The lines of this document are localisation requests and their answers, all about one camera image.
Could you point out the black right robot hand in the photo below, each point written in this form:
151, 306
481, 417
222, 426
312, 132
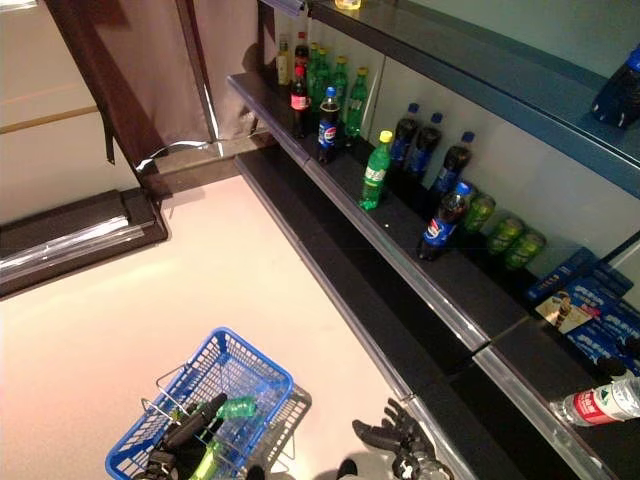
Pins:
405, 440

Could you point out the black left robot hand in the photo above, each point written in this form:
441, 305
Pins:
192, 425

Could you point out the blue plastic shopping basket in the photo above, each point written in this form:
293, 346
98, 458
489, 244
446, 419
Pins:
240, 370

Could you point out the green drink can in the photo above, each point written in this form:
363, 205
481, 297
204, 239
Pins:
506, 235
525, 250
480, 212

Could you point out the silver right robot leg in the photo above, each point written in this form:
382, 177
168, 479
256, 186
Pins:
347, 470

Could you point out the clear water bottle red label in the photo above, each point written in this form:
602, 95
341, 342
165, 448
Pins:
595, 402

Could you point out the white snack packet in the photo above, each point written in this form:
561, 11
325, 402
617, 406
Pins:
565, 310

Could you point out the slim blue biscuit box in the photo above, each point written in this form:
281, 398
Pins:
560, 275

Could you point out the dark brown low shelf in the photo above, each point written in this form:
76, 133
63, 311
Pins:
65, 220

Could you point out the crumpled clear plastic strip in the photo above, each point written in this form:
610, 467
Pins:
165, 150

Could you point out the Coca-Cola bottle red label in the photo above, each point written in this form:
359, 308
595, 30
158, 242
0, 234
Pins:
299, 100
301, 52

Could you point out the dark brown curtain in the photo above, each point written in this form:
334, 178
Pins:
140, 60

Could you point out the small yellow tea bottle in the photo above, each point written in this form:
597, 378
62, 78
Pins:
283, 65

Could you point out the blue-grey shelf board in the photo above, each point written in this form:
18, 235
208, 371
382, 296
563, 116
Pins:
475, 55

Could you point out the large Pepsi cola bottle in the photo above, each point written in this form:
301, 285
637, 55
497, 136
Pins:
620, 90

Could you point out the black shelf board clear rail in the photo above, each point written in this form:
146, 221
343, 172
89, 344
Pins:
395, 220

